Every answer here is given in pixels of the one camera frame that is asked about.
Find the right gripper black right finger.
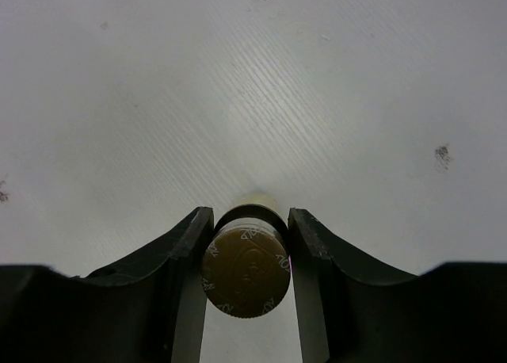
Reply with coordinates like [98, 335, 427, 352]
[288, 208, 506, 362]

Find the yellow label bottle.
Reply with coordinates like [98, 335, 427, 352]
[201, 192, 292, 319]

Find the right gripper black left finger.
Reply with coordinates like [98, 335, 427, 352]
[1, 207, 213, 362]

